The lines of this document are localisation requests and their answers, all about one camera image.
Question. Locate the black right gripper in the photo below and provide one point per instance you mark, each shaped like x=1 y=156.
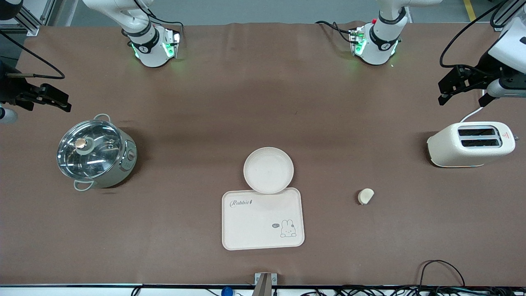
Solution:
x=9 y=89

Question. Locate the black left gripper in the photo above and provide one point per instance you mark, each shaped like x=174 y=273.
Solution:
x=487 y=69

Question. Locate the small pale steamed bun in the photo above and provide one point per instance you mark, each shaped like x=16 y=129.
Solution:
x=365 y=196

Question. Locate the round cream plate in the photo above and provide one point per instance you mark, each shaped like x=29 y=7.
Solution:
x=268 y=170

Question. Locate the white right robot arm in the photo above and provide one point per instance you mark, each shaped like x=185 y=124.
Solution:
x=148 y=45

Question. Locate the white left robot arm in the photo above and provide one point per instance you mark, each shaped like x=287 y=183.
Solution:
x=380 y=43

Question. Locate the cream rabbit print tray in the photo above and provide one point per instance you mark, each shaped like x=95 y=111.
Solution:
x=263 y=222

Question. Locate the glass pot lid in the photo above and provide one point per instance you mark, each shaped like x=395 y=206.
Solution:
x=88 y=150

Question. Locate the cream two-slot toaster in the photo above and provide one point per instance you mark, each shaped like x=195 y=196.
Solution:
x=468 y=146

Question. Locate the pale green electric cooking pot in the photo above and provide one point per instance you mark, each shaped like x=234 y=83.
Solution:
x=119 y=166

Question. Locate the brown table cover mat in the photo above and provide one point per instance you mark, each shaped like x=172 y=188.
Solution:
x=263 y=102

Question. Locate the small blue round object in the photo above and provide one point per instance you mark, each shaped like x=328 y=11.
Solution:
x=227 y=292

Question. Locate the aluminium extrusion frame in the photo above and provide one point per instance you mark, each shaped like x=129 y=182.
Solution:
x=28 y=18

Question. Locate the grey metal table bracket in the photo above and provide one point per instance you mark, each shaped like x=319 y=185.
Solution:
x=265 y=283

